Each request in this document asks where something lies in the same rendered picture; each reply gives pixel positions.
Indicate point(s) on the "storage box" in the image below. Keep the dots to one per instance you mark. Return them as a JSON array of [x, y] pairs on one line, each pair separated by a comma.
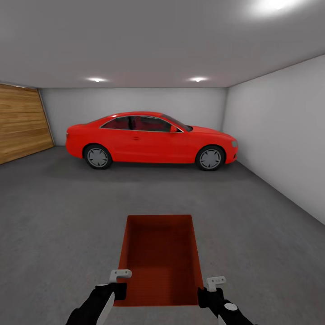
[[161, 252]]

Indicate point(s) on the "garage door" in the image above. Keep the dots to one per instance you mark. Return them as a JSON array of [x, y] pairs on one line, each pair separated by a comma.
[[23, 126]]

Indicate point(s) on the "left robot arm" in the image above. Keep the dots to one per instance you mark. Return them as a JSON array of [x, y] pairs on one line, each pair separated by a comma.
[[96, 308]]

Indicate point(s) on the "car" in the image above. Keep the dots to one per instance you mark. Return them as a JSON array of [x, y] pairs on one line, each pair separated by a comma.
[[149, 137]]

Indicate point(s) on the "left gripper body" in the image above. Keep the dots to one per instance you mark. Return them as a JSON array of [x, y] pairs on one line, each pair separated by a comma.
[[120, 289]]

